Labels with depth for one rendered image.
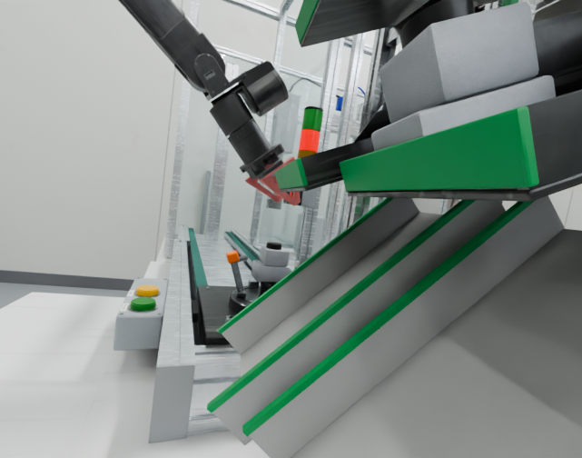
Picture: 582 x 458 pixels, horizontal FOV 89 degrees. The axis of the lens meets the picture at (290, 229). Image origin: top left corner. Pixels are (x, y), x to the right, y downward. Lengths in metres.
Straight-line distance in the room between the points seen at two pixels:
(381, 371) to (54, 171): 3.60
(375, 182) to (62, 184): 3.58
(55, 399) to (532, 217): 0.60
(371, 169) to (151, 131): 3.34
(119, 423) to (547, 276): 0.49
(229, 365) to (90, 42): 3.59
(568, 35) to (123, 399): 0.63
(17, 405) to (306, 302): 0.41
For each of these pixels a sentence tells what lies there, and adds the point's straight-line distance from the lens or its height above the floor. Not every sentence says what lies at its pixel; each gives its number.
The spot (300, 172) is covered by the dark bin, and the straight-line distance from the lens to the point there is 0.22.
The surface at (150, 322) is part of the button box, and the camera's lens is 0.56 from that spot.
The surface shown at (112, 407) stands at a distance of 0.54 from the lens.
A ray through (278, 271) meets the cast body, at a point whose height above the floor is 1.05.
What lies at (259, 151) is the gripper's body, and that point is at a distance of 0.51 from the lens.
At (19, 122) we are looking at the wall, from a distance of 3.86.
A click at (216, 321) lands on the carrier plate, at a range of 0.51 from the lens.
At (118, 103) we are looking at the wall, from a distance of 3.58.
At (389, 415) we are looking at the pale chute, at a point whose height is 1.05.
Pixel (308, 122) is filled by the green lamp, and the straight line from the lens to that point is 0.78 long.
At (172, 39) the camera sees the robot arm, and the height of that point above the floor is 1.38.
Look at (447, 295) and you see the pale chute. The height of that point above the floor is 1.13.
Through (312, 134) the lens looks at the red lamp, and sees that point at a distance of 0.77.
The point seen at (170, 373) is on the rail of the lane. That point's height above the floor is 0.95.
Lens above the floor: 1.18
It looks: 5 degrees down
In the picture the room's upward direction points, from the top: 8 degrees clockwise
